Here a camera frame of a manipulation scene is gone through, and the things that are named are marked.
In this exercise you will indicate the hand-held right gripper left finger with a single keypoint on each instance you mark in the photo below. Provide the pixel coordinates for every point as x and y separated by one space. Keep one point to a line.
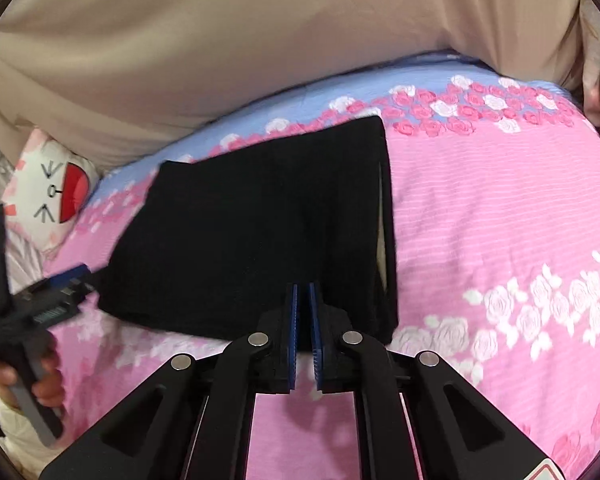
294 335

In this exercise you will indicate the white cat face pillow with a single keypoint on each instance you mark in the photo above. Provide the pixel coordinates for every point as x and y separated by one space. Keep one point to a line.
35 180

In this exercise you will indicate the plain beige bed cover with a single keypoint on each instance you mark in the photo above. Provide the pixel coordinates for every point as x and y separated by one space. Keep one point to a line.
230 35

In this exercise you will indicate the person's left forearm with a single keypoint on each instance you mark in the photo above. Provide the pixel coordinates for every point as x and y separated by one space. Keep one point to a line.
15 435

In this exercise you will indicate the person's left hand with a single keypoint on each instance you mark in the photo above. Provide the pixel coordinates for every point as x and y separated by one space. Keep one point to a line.
49 385

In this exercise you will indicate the black pants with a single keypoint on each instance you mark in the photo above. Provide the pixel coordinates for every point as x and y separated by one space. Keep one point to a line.
230 235

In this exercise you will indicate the beige patterned cloth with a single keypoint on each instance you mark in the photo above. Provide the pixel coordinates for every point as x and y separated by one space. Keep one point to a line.
597 60

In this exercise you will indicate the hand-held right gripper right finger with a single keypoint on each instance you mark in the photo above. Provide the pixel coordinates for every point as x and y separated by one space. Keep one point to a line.
314 335

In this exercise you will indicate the pink floral bed sheet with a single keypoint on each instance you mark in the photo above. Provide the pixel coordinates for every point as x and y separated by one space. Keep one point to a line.
480 185

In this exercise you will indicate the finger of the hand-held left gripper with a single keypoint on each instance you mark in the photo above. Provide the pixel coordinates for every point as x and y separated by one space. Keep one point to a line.
70 273

